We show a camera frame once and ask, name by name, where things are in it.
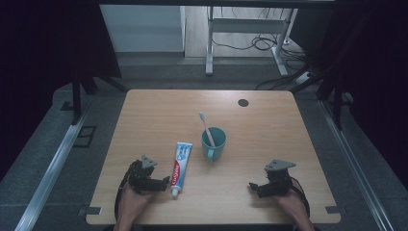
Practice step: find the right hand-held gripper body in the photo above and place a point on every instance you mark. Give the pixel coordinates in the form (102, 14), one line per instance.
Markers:
(279, 181)

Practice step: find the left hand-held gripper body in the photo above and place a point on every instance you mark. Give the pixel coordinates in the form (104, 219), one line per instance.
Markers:
(140, 178)

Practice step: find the teal cup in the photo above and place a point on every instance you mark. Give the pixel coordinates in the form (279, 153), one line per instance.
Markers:
(213, 150)

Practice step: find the pink toothbrush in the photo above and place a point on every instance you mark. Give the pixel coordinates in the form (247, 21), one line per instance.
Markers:
(206, 126)

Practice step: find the person's left hand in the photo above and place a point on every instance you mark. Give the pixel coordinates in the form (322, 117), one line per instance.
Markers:
(130, 205)

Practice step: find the person's right hand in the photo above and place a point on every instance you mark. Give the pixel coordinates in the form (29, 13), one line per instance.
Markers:
(294, 207)

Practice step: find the white toothpaste tube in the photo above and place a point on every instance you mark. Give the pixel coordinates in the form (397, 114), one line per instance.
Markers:
(182, 163)

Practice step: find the black round table grommet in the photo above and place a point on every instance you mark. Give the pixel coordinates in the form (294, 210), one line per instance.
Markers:
(243, 103)

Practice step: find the black metal stand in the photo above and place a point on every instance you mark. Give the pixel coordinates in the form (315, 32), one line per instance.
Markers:
(336, 106)
(76, 102)

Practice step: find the white power strip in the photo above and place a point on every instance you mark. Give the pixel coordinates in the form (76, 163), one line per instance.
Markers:
(303, 78)

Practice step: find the white cabinet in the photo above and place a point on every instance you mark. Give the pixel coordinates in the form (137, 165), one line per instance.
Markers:
(142, 29)

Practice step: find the dark curtain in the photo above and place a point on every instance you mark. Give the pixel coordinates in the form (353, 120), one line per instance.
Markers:
(378, 64)
(38, 57)

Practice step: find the aluminium rail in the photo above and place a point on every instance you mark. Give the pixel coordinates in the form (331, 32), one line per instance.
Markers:
(48, 179)
(356, 166)

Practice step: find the white metal desk frame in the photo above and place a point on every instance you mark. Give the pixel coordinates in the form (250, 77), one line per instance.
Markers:
(247, 25)

